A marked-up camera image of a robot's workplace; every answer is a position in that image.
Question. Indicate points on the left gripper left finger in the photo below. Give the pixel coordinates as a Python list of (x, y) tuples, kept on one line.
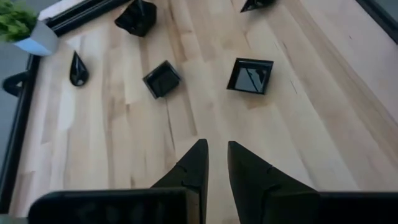
[(192, 174)]

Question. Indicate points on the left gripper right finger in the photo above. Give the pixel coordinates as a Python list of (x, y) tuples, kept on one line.
[(258, 193)]

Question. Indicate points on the black small square plate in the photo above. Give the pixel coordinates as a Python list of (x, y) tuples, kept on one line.
[(248, 77), (161, 80)]

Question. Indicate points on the black teardrop plate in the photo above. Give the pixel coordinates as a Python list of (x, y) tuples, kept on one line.
[(78, 73), (253, 3)]

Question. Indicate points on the black wavy square plate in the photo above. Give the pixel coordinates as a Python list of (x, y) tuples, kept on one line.
[(136, 18)]

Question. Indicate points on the green plant in white pot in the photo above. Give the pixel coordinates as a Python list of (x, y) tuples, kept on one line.
[(40, 42)]

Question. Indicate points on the black table clamp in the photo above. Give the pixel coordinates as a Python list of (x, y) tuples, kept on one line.
[(6, 84)]

